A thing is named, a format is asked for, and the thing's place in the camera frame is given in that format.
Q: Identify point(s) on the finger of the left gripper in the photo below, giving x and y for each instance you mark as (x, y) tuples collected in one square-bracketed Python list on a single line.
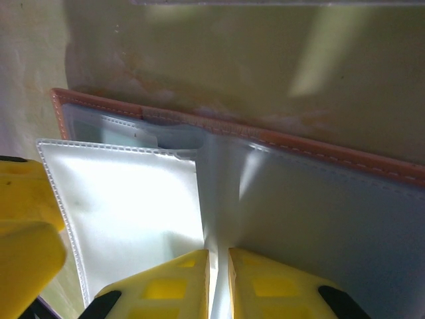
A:
[(26, 266), (26, 192)]

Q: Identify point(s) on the brown leather card holder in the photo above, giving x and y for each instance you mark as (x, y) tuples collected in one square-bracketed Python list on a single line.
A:
[(299, 216)]

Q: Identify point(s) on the teal plastic card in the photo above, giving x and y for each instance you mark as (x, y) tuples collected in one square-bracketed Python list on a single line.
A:
[(86, 128)]

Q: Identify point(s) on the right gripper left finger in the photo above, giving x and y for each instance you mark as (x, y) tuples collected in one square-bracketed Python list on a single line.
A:
[(166, 292)]

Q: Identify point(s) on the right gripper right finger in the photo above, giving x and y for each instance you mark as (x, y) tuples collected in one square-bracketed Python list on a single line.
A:
[(272, 292)]

